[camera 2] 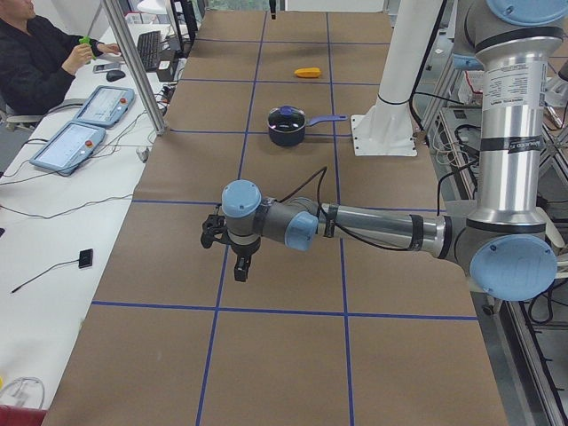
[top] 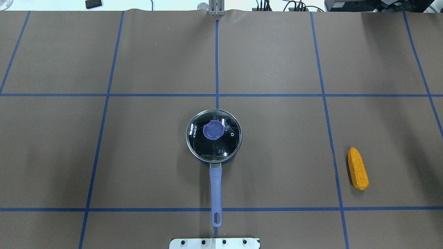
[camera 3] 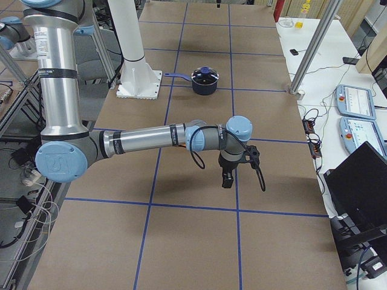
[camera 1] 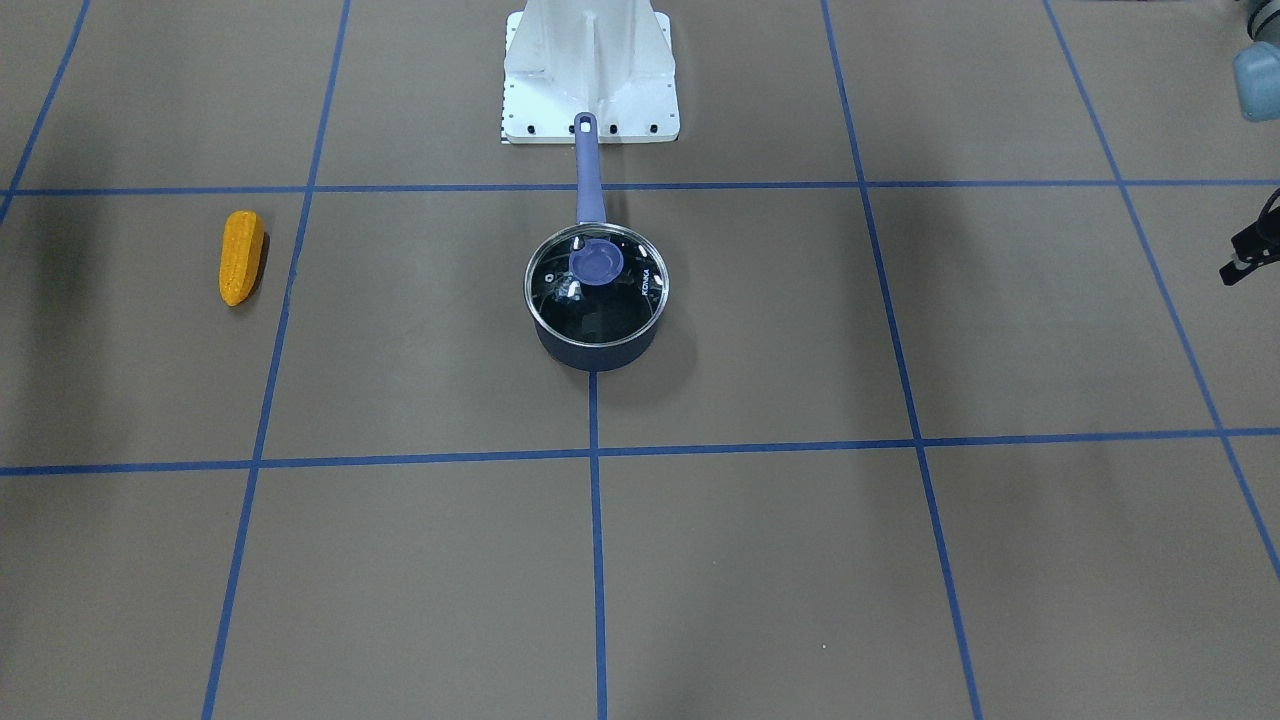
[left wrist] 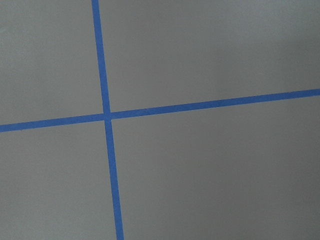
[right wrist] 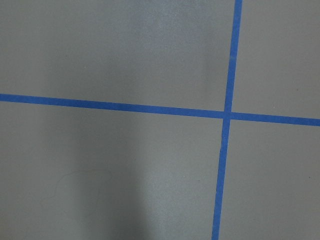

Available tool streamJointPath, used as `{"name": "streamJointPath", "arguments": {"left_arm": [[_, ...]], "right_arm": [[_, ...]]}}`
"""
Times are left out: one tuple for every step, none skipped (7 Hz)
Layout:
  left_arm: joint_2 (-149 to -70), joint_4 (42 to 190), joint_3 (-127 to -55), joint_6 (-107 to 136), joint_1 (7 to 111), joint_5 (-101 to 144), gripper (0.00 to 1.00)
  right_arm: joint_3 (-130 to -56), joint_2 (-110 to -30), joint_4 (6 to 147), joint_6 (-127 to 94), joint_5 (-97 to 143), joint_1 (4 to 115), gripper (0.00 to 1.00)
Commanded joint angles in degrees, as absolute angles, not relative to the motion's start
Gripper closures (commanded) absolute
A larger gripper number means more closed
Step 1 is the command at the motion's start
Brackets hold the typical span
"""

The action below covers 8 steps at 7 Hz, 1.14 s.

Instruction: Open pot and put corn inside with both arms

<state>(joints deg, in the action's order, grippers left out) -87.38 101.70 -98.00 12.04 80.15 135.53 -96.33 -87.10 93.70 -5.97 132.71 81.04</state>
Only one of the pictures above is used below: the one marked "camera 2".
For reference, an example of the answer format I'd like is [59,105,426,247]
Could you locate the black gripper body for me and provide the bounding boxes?
[201,214,229,249]

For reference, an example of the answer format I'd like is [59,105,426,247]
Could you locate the dark blue saucepan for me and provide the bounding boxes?
[267,106,349,147]

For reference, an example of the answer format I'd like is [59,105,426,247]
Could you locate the glass pot lid blue knob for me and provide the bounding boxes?
[267,106,306,132]

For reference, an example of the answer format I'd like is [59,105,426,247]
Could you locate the yellow corn cob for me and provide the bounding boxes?
[294,67,322,79]

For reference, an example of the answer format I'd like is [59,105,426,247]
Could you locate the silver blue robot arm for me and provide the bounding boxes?
[201,1,567,301]

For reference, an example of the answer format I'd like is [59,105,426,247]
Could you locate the small black square device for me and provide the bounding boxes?
[78,248,94,269]

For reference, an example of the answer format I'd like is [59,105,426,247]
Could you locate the far blue teach pendant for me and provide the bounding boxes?
[74,85,135,129]

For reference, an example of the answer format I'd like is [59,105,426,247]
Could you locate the blue teach pendant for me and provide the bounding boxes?
[29,121,106,176]
[74,85,135,129]

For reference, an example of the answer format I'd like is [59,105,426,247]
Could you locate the near blue teach pendant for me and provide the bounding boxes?
[29,121,106,176]

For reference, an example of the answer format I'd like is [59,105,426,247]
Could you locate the black computer mouse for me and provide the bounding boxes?
[106,69,126,83]

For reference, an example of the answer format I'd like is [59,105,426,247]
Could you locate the black keyboard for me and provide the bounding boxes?
[137,31,162,72]

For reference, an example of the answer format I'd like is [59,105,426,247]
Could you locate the white smartphone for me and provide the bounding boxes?
[93,62,122,74]

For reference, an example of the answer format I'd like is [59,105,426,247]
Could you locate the green toy object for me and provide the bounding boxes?
[78,35,97,59]

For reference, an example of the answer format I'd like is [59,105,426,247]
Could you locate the person in black jacket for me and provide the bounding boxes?
[1,1,121,115]

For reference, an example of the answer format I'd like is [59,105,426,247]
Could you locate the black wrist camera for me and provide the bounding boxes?
[233,254,252,282]

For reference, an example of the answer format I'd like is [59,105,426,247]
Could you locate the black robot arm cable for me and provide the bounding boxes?
[283,166,485,254]

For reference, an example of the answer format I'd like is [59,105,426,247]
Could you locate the white camera stand post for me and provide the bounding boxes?
[351,0,446,156]

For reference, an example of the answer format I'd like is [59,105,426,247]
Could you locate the aluminium frame post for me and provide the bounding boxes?
[100,0,166,136]

